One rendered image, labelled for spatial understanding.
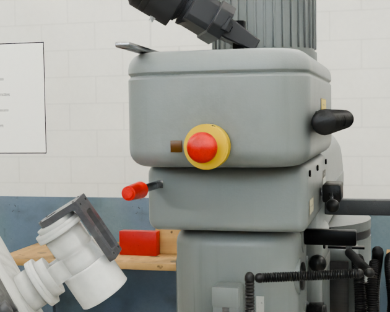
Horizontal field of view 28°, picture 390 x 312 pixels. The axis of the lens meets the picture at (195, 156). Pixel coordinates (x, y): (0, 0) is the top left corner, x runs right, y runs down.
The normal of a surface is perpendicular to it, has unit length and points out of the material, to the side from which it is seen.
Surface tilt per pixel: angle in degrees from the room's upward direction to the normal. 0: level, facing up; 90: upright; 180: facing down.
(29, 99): 90
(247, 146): 90
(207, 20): 90
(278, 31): 90
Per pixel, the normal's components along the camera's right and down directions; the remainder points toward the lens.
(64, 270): 0.14, 0.05
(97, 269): 0.39, -0.12
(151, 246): -0.29, 0.05
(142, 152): -0.66, 0.20
